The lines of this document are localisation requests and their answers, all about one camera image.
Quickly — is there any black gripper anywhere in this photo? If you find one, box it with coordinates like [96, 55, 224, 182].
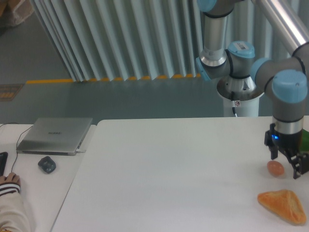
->
[264, 123, 309, 179]

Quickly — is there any triangular golden bread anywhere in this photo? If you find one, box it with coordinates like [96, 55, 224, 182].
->
[257, 189, 307, 225]

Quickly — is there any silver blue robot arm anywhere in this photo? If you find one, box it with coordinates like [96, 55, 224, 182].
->
[196, 0, 309, 179]

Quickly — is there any cream sleeved forearm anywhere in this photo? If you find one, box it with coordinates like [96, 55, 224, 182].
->
[0, 182, 32, 232]

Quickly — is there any person's hand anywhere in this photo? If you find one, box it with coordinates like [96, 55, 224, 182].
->
[0, 172, 21, 186]

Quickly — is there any brown egg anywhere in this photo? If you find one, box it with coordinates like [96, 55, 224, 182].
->
[267, 160, 285, 177]

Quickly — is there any green bell pepper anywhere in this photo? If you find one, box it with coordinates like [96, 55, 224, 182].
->
[299, 129, 309, 152]

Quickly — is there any white folding partition screen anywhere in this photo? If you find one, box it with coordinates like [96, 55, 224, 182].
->
[31, 0, 309, 82]

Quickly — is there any silver closed laptop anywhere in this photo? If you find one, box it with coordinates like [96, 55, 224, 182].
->
[16, 117, 93, 156]

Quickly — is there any black keyboard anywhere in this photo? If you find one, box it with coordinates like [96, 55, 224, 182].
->
[0, 152, 8, 176]

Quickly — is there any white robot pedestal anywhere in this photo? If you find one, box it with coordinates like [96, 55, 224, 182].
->
[220, 95, 262, 117]

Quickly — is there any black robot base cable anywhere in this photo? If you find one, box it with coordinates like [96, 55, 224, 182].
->
[230, 90, 239, 117]

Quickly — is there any thin black cable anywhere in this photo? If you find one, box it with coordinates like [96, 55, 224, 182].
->
[0, 122, 34, 174]

